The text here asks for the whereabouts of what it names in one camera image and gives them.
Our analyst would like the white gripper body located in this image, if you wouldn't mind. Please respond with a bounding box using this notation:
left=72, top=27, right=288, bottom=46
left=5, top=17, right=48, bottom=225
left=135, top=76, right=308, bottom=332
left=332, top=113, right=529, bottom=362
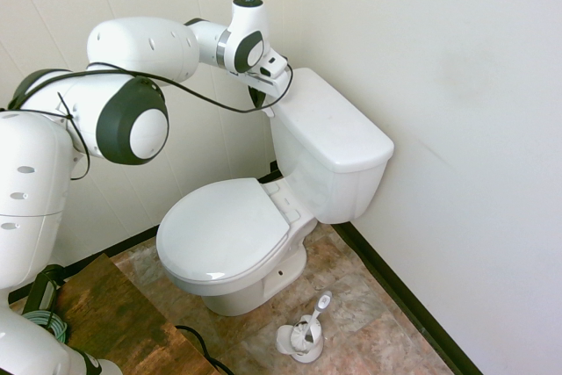
left=242, top=68, right=294, bottom=104

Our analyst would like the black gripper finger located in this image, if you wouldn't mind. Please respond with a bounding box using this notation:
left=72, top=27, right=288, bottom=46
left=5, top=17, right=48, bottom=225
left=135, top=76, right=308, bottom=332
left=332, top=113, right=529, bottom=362
left=248, top=84, right=268, bottom=110

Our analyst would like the white toilet tank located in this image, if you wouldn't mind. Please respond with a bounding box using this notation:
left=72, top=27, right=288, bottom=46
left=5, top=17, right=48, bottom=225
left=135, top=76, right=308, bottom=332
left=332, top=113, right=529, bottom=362
left=269, top=107, right=390, bottom=225

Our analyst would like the white toilet seat lid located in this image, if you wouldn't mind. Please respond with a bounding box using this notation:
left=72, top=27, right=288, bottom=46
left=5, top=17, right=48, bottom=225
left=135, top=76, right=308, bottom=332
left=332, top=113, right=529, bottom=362
left=155, top=177, right=292, bottom=285

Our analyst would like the white toilet bowl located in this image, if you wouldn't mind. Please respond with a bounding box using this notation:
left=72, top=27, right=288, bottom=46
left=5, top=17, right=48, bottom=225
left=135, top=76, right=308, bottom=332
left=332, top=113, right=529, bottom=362
left=157, top=175, right=318, bottom=317

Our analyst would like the white toilet brush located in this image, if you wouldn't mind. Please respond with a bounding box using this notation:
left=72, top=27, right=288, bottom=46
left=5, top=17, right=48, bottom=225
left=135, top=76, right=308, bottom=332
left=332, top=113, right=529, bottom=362
left=287, top=290, right=334, bottom=350

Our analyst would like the white tank lid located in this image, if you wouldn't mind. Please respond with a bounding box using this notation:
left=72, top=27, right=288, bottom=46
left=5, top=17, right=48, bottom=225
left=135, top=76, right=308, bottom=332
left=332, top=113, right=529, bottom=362
left=272, top=67, right=395, bottom=173

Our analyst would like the long black baseboard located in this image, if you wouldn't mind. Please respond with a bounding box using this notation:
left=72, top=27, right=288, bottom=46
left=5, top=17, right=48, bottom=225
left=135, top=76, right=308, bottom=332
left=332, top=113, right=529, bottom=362
left=331, top=220, right=485, bottom=375

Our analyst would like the brown wooden table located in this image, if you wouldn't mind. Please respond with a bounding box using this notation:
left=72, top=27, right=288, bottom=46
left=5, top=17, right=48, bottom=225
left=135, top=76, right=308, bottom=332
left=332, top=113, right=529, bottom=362
left=54, top=253, right=213, bottom=375

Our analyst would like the white brush holder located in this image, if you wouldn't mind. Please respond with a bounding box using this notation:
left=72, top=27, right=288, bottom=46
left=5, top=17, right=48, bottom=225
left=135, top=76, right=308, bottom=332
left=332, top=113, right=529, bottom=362
left=275, top=314, right=326, bottom=364

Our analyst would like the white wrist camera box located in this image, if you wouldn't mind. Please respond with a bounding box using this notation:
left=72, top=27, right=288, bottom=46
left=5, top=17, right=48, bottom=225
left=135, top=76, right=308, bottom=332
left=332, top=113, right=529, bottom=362
left=257, top=51, right=290, bottom=83

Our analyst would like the black camera cable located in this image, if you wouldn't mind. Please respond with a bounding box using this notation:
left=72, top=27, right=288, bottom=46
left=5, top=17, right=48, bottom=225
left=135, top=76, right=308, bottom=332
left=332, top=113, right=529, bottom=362
left=55, top=61, right=294, bottom=181

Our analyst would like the black cable on table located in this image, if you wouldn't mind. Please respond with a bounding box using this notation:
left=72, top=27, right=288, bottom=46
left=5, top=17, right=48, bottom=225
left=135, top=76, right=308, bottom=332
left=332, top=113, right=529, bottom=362
left=174, top=324, right=238, bottom=375

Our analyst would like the black camera stand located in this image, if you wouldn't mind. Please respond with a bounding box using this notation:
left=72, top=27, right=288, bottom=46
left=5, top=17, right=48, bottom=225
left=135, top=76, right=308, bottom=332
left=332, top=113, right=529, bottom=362
left=20, top=263, right=68, bottom=320

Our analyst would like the green coiled cable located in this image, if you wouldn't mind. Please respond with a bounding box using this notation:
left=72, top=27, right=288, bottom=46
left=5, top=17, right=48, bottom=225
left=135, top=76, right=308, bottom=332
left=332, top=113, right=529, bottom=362
left=19, top=309, right=69, bottom=346

